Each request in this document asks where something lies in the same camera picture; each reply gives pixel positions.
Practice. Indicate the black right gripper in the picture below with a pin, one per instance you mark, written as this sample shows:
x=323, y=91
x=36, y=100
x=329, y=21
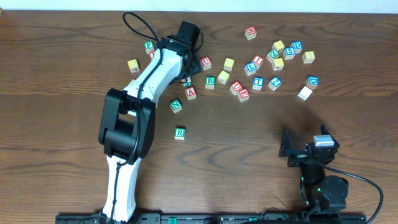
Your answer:
x=301, y=154

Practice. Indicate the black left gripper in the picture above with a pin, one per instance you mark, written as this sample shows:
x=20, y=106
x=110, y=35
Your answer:
x=193, y=71

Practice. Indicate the green B block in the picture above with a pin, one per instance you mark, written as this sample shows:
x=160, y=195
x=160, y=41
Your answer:
x=210, y=82

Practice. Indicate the green R block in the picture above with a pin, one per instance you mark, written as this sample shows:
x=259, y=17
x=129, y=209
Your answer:
x=179, y=133

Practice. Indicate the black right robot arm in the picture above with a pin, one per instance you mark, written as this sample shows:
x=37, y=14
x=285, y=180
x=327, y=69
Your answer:
x=323, y=194

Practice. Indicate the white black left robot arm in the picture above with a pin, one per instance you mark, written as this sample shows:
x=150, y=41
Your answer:
x=128, y=120

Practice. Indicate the red U block upper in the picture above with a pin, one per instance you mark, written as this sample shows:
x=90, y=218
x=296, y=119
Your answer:
x=206, y=63

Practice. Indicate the red u block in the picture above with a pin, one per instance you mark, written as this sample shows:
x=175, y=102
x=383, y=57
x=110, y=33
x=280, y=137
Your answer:
x=206, y=63
x=235, y=87

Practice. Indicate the green F block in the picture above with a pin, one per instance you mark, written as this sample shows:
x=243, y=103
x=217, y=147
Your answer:
x=149, y=47

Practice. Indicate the red Y block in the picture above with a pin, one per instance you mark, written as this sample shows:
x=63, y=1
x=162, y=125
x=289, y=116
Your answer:
x=152, y=55

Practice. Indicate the plain wooden block right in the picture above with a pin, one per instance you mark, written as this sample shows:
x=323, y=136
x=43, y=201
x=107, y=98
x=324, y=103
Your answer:
x=305, y=93

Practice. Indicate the plain green-edged block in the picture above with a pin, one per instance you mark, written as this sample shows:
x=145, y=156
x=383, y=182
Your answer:
x=186, y=82

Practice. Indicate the yellow block centre upper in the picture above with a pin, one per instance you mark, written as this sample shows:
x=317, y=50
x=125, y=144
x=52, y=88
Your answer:
x=228, y=64

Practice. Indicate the yellow block centre lower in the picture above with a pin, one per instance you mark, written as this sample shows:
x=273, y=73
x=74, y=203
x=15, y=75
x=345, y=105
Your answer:
x=223, y=77

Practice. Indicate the red A block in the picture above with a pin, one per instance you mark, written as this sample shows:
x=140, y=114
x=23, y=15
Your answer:
x=191, y=93

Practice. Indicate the blue D block lower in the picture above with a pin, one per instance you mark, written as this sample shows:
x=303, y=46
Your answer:
x=312, y=82

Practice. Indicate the blue d block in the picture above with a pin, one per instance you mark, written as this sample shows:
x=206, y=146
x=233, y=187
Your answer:
x=297, y=46
x=312, y=82

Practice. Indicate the yellow block far left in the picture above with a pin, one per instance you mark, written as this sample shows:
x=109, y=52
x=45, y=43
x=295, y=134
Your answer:
x=133, y=65

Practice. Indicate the red block far top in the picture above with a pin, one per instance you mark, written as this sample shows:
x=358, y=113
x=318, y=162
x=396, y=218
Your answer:
x=250, y=33

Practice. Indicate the blue 2 block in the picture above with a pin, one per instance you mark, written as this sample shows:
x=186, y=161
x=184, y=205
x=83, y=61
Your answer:
x=274, y=83

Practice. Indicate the green N block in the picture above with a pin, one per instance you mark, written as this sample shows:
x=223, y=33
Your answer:
x=176, y=106

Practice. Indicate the red U block lower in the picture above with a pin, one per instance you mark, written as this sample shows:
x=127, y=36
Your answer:
x=235, y=87

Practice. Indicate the blue L block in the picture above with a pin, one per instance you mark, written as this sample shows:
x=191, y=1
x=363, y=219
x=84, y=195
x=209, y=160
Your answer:
x=250, y=69

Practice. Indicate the blue T block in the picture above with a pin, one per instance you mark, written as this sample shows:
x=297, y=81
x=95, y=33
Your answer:
x=258, y=83

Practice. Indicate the red I block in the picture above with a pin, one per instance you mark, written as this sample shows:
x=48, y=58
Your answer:
x=258, y=61

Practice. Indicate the red E block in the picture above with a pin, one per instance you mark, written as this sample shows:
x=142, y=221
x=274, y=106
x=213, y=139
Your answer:
x=243, y=95

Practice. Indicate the yellow hammer block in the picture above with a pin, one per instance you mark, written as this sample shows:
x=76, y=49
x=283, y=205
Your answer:
x=277, y=64

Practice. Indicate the yellow 8 block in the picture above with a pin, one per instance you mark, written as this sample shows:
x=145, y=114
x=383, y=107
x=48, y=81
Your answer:
x=308, y=57

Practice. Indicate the blue 5 block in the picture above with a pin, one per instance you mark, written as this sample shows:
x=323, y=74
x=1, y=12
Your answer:
x=288, y=53

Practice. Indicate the green Z block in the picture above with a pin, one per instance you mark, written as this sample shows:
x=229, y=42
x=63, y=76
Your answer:
x=272, y=55

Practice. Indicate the yellow block top right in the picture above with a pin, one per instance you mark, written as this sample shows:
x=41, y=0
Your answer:
x=278, y=46

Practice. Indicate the blue D block upper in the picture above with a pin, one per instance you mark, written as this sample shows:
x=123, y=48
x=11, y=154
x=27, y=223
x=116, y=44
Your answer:
x=297, y=46

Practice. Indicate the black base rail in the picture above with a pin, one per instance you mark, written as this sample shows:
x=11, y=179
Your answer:
x=272, y=217

